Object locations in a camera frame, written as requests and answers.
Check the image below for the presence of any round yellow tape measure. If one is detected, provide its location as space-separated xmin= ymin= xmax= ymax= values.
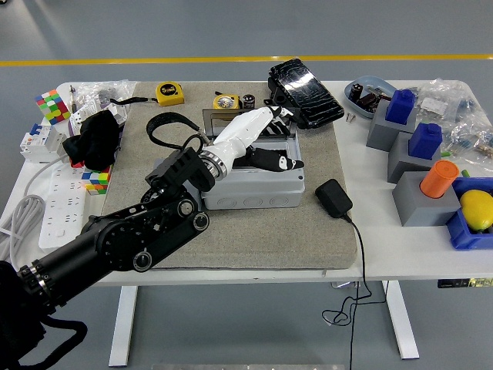
xmin=213 ymin=91 xmax=243 ymax=112

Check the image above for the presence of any black cloth glove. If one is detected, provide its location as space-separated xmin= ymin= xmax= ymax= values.
xmin=62 ymin=110 xmax=121 ymax=171

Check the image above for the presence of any large pastel puzzle cube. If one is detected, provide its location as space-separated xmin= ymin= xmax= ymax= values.
xmin=34 ymin=89 xmax=72 ymax=126

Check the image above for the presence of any yellow lemon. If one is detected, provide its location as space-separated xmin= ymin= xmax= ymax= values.
xmin=460 ymin=189 xmax=493 ymax=232

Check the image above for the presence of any small colourful puzzle cube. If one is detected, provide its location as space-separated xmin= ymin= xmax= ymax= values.
xmin=83 ymin=164 xmax=112 ymax=197

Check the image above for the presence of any shiny black pouch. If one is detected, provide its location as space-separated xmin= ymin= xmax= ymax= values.
xmin=267 ymin=58 xmax=346 ymax=130

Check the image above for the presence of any white circuit breaker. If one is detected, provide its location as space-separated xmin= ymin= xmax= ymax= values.
xmin=19 ymin=123 xmax=67 ymax=165

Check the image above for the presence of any brown capacitor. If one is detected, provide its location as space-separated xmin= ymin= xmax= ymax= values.
xmin=356 ymin=93 xmax=381 ymax=113

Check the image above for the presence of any orange cylinder battery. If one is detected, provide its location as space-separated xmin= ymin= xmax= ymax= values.
xmin=419 ymin=160 xmax=460 ymax=200

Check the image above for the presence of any blue square battery block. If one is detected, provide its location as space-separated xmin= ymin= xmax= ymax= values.
xmin=385 ymin=89 xmax=418 ymax=125
xmin=407 ymin=123 xmax=443 ymax=160

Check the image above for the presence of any black table control panel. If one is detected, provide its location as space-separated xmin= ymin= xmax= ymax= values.
xmin=437 ymin=277 xmax=493 ymax=289

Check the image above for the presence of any grey-brown table mat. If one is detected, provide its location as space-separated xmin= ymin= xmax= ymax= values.
xmin=95 ymin=80 xmax=358 ymax=271

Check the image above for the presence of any square yellow tape measure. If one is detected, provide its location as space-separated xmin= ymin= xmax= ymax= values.
xmin=109 ymin=82 xmax=186 ymax=108

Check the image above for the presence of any black adapter cord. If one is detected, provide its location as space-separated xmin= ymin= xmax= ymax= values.
xmin=321 ymin=214 xmax=387 ymax=370

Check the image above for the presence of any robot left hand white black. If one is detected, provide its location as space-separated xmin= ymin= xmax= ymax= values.
xmin=206 ymin=105 xmax=306 ymax=177

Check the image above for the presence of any white power strip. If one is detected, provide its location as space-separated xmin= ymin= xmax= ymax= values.
xmin=38 ymin=160 xmax=90 ymax=251

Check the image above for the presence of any blue plastic bin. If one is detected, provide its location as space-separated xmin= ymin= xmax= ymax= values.
xmin=445 ymin=177 xmax=493 ymax=251

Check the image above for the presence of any white table leg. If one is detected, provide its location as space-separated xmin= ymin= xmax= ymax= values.
xmin=381 ymin=280 xmax=420 ymax=360
xmin=108 ymin=285 xmax=139 ymax=368

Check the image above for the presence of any clear bag of components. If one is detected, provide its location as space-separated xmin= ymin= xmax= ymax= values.
xmin=414 ymin=78 xmax=481 ymax=126
xmin=442 ymin=115 xmax=493 ymax=161

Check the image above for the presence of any blue-grey oval tray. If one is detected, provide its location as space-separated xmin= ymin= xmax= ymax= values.
xmin=344 ymin=75 xmax=397 ymax=119

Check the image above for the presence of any black power adapter plug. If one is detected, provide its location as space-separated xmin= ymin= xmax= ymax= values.
xmin=314 ymin=178 xmax=354 ymax=220

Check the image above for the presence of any grey electrical junction box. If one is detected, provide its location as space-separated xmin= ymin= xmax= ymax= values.
xmin=200 ymin=134 xmax=307 ymax=211

